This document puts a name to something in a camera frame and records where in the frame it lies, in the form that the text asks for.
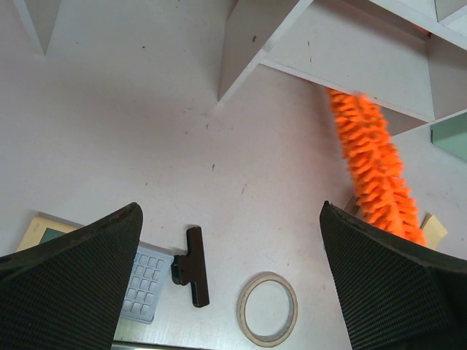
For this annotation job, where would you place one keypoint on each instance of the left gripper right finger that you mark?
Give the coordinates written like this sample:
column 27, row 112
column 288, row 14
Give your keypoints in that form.
column 393, row 294

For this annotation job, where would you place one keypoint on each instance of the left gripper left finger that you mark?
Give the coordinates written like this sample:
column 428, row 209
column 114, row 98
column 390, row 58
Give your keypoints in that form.
column 68, row 293

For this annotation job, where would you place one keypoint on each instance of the orange microfiber duster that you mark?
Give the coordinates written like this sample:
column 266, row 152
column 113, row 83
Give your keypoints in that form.
column 375, row 166

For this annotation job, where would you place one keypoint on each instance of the white wooden bookshelf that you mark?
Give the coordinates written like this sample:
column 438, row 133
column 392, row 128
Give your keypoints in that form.
column 177, row 65

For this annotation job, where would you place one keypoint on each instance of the yellow sticky note pad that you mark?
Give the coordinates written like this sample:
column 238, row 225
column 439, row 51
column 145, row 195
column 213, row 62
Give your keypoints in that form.
column 433, row 230

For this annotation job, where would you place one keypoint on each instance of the black white stapler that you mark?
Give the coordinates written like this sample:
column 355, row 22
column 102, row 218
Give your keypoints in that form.
column 352, row 207

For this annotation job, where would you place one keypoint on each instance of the black T-shaped clip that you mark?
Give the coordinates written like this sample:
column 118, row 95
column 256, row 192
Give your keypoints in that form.
column 191, row 268

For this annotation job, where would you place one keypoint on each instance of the mint green desk organizer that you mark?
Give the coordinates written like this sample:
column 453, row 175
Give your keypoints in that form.
column 451, row 136

